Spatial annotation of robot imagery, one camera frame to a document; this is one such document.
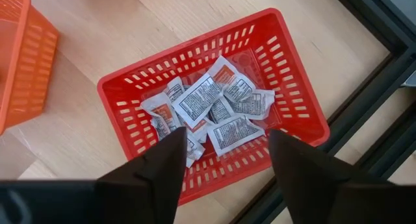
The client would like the red plastic basket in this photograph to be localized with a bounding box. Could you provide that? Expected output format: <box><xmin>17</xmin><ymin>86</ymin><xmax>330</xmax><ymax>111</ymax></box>
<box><xmin>96</xmin><ymin>8</ymin><xmax>331</xmax><ymax>207</ymax></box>

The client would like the white packet black text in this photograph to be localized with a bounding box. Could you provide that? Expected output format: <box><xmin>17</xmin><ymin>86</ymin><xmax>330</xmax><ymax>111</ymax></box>
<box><xmin>171</xmin><ymin>73</ymin><xmax>225</xmax><ymax>129</ymax></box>
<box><xmin>185</xmin><ymin>132</ymin><xmax>206</xmax><ymax>168</ymax></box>
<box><xmin>227</xmin><ymin>89</ymin><xmax>276</xmax><ymax>121</ymax></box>
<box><xmin>164</xmin><ymin>76</ymin><xmax>186</xmax><ymax>103</ymax></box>
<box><xmin>207</xmin><ymin>97</ymin><xmax>237</xmax><ymax>124</ymax></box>

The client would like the orange plastic basket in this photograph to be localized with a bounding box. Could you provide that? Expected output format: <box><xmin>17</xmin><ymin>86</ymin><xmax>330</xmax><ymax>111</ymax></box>
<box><xmin>0</xmin><ymin>0</ymin><xmax>60</xmax><ymax>136</ymax></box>

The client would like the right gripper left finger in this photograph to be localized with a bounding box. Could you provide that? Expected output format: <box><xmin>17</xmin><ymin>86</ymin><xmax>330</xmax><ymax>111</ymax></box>
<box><xmin>0</xmin><ymin>126</ymin><xmax>188</xmax><ymax>224</ymax></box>

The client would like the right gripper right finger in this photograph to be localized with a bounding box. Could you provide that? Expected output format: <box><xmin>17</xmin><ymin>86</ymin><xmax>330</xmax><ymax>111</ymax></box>
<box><xmin>269</xmin><ymin>129</ymin><xmax>416</xmax><ymax>224</ymax></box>

